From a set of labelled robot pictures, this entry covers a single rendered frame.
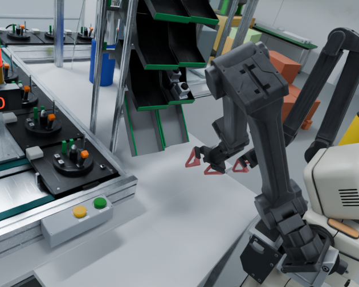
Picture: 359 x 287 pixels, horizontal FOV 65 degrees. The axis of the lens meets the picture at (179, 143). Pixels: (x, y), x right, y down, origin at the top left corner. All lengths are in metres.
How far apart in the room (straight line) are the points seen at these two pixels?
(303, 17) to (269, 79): 7.70
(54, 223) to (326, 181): 0.76
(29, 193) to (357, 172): 0.97
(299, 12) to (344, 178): 7.53
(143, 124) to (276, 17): 7.41
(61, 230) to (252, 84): 0.68
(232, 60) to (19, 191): 0.84
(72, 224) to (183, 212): 0.44
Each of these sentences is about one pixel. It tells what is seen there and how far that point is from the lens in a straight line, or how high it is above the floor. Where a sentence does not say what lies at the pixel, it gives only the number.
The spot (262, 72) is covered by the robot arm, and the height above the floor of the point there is 1.56.
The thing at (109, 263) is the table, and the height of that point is 0.86.
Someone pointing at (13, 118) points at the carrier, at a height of 0.99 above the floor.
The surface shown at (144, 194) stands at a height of 0.86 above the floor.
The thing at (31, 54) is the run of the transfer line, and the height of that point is 0.91.
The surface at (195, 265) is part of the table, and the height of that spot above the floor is 0.86.
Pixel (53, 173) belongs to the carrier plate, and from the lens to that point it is 1.06.
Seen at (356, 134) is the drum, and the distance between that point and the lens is 4.33.
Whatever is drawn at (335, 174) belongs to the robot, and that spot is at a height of 1.34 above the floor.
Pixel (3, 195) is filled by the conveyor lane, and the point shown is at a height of 0.92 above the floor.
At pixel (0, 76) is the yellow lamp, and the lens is 0.96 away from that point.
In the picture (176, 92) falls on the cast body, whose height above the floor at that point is 1.23.
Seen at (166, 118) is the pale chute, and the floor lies 1.08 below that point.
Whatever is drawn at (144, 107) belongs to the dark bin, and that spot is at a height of 1.21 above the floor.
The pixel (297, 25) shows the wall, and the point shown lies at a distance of 8.19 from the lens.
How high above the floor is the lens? 1.68
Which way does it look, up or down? 33 degrees down
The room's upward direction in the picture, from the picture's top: 17 degrees clockwise
